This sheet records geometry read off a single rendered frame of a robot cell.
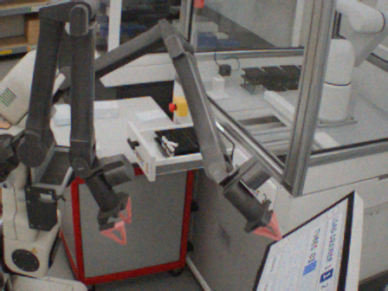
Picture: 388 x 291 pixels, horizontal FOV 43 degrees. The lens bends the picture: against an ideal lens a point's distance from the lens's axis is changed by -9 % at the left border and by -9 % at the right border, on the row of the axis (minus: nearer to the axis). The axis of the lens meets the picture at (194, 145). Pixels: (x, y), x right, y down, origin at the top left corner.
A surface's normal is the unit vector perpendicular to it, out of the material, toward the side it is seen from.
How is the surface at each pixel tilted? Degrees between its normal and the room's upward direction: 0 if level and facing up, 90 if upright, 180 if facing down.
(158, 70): 90
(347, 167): 90
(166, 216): 90
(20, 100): 90
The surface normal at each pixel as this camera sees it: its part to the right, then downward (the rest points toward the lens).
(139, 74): 0.41, 0.46
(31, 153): -0.04, 0.47
